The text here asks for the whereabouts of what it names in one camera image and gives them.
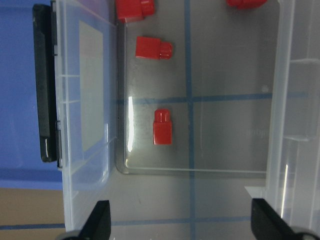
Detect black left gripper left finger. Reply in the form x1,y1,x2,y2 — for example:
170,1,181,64
77,200,111,240

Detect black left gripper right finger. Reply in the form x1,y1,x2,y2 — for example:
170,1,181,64
250,198,303,240

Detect red block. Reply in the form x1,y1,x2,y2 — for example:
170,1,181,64
115,0,156,24
226,0,267,10
135,36,173,60
153,108,172,145

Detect blue plastic tray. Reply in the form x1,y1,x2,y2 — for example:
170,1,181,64
0,0,62,190

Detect clear plastic storage box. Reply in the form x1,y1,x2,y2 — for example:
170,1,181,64
55,0,280,240

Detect black box latch handle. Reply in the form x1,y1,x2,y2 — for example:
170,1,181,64
32,0,61,163

